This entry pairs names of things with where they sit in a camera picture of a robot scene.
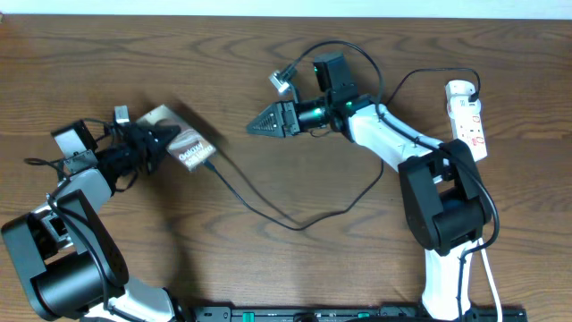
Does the black charging cable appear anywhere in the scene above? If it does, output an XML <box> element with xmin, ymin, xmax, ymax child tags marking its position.
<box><xmin>203</xmin><ymin>66</ymin><xmax>482</xmax><ymax>232</ymax></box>

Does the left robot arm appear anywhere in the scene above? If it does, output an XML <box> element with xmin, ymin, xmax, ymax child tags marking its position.
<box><xmin>1</xmin><ymin>120</ymin><xmax>193</xmax><ymax>321</ymax></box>

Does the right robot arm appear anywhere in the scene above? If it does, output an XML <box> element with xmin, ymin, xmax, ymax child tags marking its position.
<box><xmin>247</xmin><ymin>52</ymin><xmax>498</xmax><ymax>321</ymax></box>

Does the white USB charger plug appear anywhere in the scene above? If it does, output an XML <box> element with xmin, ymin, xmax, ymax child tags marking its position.
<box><xmin>445</xmin><ymin>80</ymin><xmax>482</xmax><ymax>114</ymax></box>

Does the white power strip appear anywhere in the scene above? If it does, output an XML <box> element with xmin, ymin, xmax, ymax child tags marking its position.
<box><xmin>447</xmin><ymin>95</ymin><xmax>487</xmax><ymax>162</ymax></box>

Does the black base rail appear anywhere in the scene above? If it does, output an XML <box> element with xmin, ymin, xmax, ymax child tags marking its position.
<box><xmin>191</xmin><ymin>305</ymin><xmax>528</xmax><ymax>322</ymax></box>

